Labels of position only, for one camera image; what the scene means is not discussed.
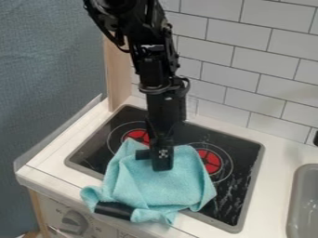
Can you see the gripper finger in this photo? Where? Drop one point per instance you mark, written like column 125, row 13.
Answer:
column 162, row 161
column 143, row 154

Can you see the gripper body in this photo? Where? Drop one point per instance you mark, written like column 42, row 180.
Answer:
column 164, row 114

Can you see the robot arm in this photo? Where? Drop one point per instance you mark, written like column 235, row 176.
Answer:
column 140, row 21

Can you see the light blue cloth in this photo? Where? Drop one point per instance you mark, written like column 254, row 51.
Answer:
column 161, row 189

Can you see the toy stove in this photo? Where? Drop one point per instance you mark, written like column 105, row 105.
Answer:
column 232, row 186

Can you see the toy sink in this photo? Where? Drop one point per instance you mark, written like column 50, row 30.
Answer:
column 304, row 204

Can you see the tap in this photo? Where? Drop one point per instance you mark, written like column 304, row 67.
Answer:
column 316, row 138

